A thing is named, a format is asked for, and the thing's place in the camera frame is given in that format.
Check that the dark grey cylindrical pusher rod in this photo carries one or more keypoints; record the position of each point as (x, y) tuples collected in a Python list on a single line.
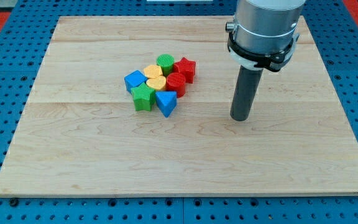
[(244, 93)]

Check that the green cylinder block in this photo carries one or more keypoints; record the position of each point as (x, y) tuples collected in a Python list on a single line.
[(165, 61)]

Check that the green star block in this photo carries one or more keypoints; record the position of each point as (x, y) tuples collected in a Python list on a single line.
[(143, 97)]

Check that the blue cube block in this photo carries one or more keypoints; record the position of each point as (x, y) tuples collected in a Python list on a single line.
[(134, 79)]

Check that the blue triangle block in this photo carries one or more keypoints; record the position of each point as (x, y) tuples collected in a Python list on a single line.
[(166, 101)]

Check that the red star block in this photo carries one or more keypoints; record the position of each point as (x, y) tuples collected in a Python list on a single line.
[(187, 68)]

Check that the yellow heart block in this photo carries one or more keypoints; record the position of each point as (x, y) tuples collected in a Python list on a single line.
[(158, 84)]

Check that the light wooden board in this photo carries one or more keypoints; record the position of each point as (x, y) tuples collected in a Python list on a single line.
[(80, 136)]

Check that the red cylinder block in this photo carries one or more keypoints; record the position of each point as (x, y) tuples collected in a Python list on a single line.
[(176, 82)]

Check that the yellow hexagon block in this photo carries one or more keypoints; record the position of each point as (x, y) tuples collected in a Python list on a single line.
[(153, 71)]

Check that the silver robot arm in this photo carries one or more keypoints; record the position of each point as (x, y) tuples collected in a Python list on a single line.
[(264, 26)]

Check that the black and white mounting clamp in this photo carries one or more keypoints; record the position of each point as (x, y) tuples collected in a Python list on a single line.
[(253, 61)]

